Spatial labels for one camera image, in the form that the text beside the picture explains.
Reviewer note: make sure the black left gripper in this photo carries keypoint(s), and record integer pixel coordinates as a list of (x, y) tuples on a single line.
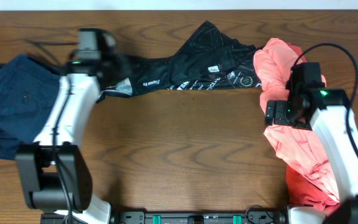
[(124, 61)]

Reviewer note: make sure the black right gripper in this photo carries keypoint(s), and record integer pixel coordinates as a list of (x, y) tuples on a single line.
[(279, 107)]

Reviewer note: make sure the black printed cycling jersey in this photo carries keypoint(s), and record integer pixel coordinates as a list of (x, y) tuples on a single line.
[(208, 60)]

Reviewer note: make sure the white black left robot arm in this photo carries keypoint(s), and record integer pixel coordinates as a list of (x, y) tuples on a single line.
[(54, 176)]

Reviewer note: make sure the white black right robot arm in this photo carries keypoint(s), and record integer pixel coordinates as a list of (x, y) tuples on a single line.
[(327, 112)]

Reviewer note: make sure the pink crumpled garment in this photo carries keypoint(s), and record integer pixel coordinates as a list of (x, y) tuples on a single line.
[(299, 149)]

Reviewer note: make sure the red garment under pink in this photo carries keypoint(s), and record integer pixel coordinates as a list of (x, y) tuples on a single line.
[(302, 192)]

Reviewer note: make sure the folded navy blue trousers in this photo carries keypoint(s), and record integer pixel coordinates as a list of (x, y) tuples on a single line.
[(28, 90)]

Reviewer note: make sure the black mounting rail with clamps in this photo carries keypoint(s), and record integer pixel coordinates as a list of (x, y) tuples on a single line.
[(254, 214)]

